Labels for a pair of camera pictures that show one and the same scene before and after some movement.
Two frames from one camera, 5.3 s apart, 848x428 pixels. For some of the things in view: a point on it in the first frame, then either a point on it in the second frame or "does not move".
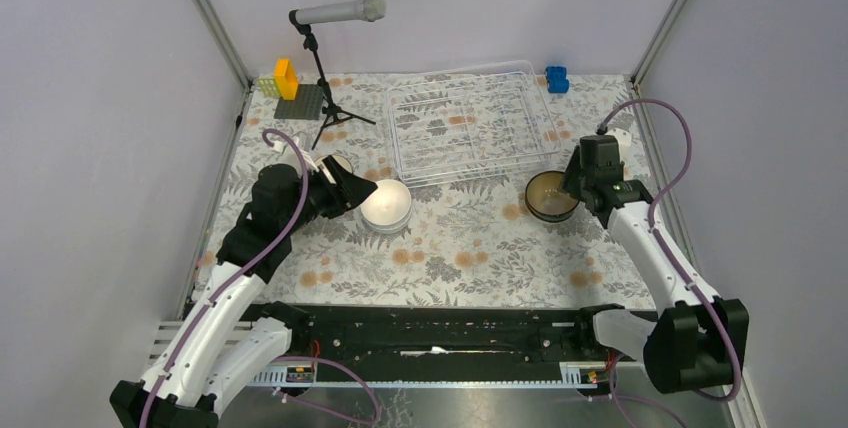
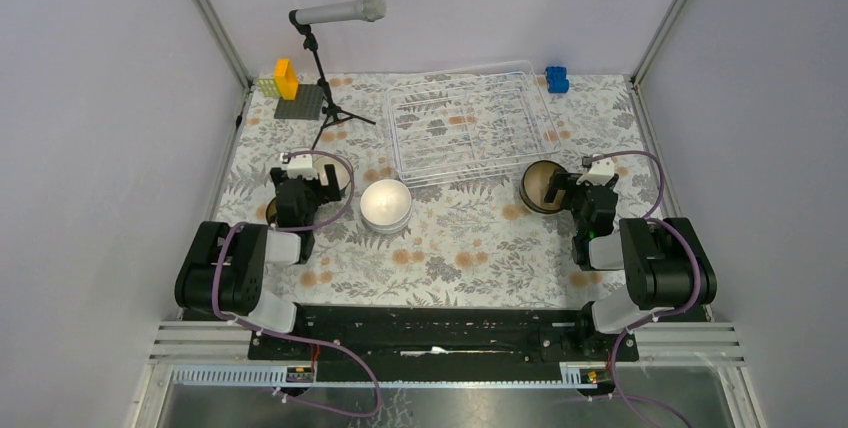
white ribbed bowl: x=390 y=208 does not move
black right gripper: x=570 y=182 → x=562 y=180
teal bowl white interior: x=342 y=160 does not move
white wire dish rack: x=458 y=123 does not move
